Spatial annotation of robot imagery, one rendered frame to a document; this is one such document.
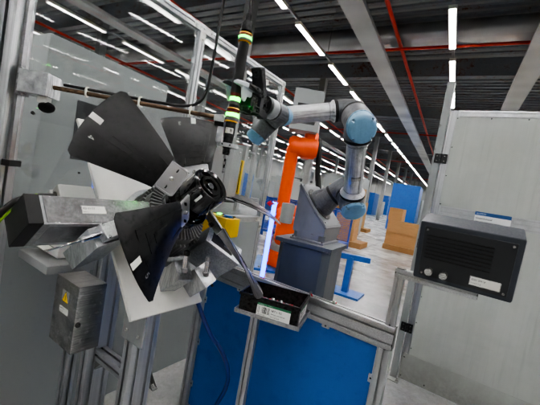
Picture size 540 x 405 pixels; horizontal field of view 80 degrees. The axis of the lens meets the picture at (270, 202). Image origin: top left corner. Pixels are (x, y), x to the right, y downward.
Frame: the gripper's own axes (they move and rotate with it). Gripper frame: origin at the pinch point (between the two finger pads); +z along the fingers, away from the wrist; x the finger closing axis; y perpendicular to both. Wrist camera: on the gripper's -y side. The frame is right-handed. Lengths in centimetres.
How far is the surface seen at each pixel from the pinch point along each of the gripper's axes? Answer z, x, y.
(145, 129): 22.4, 7.3, 21.4
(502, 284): -35, -80, 46
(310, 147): -368, 164, -38
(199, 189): 12.0, -6.4, 34.9
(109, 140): 30.4, 9.6, 26.2
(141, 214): 33, -11, 42
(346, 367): -39, -42, 90
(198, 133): -3.0, 13.9, 17.0
